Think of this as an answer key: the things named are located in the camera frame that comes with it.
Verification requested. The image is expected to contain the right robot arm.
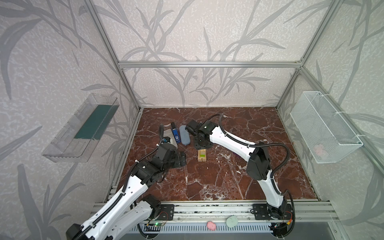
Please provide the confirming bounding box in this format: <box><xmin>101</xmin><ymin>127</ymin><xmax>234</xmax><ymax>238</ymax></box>
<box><xmin>186</xmin><ymin>120</ymin><xmax>290</xmax><ymax>219</ymax></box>

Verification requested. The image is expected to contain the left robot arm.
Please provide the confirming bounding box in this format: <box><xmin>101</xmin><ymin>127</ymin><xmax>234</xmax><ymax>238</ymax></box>
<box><xmin>66</xmin><ymin>143</ymin><xmax>187</xmax><ymax>240</ymax></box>

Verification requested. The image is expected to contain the grey sponge block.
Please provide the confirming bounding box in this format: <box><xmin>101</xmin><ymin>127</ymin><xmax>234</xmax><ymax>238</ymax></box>
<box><xmin>163</xmin><ymin>129</ymin><xmax>174</xmax><ymax>137</ymax></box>

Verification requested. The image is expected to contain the grey blue oval case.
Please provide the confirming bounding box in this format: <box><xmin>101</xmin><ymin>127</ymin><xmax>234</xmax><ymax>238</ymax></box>
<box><xmin>179</xmin><ymin>125</ymin><xmax>191</xmax><ymax>146</ymax></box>

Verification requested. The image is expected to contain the blue black marker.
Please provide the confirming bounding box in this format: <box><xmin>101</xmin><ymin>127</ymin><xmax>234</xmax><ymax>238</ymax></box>
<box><xmin>171</xmin><ymin>122</ymin><xmax>181</xmax><ymax>144</ymax></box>

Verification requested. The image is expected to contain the green sheet in bin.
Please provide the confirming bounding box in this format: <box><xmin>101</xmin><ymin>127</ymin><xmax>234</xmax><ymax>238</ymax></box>
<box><xmin>74</xmin><ymin>105</ymin><xmax>119</xmax><ymax>141</ymax></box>

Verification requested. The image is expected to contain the pink putty blob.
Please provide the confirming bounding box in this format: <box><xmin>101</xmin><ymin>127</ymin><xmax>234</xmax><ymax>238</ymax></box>
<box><xmin>207</xmin><ymin>221</ymin><xmax>217</xmax><ymax>231</ymax></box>

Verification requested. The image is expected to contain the green putty blob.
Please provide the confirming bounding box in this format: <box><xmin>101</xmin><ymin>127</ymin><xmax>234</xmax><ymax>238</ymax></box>
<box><xmin>226</xmin><ymin>216</ymin><xmax>239</xmax><ymax>228</ymax></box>

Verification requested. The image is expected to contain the pink object in basket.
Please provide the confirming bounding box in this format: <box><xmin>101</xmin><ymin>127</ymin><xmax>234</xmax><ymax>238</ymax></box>
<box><xmin>314</xmin><ymin>144</ymin><xmax>329</xmax><ymax>159</ymax></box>

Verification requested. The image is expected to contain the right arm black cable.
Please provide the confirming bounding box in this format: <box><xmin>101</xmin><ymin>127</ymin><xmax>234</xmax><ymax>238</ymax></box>
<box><xmin>203</xmin><ymin>113</ymin><xmax>296</xmax><ymax>238</ymax></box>

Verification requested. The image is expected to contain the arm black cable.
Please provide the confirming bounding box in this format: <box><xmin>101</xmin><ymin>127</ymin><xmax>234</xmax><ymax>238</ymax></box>
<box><xmin>203</xmin><ymin>113</ymin><xmax>296</xmax><ymax>238</ymax></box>
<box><xmin>71</xmin><ymin>124</ymin><xmax>165</xmax><ymax>240</ymax></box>

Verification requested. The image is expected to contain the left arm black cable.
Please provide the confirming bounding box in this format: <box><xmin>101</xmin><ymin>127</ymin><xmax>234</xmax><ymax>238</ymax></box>
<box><xmin>71</xmin><ymin>124</ymin><xmax>165</xmax><ymax>240</ymax></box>

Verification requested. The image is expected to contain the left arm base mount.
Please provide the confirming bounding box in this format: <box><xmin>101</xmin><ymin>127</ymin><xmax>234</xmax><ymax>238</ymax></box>
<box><xmin>149</xmin><ymin>204</ymin><xmax>175</xmax><ymax>221</ymax></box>

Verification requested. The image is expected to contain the clear plastic wall bin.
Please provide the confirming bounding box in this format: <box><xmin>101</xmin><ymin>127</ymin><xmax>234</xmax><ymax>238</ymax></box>
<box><xmin>42</xmin><ymin>94</ymin><xmax>120</xmax><ymax>163</ymax></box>

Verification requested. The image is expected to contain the aluminium front rail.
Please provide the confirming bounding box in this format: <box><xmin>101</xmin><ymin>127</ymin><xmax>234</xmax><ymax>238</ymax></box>
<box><xmin>86</xmin><ymin>200</ymin><xmax>340</xmax><ymax>224</ymax></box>

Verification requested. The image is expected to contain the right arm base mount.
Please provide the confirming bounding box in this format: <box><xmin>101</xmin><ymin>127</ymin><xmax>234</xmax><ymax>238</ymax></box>
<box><xmin>250</xmin><ymin>204</ymin><xmax>294</xmax><ymax>221</ymax></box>

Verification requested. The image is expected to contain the white wire basket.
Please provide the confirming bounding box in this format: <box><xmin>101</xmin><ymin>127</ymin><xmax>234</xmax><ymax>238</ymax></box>
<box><xmin>290</xmin><ymin>91</ymin><xmax>364</xmax><ymax>164</ymax></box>

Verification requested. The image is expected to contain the aluminium cage frame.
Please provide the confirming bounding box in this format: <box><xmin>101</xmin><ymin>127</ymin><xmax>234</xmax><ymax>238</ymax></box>
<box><xmin>85</xmin><ymin>1</ymin><xmax>384</xmax><ymax>206</ymax></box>

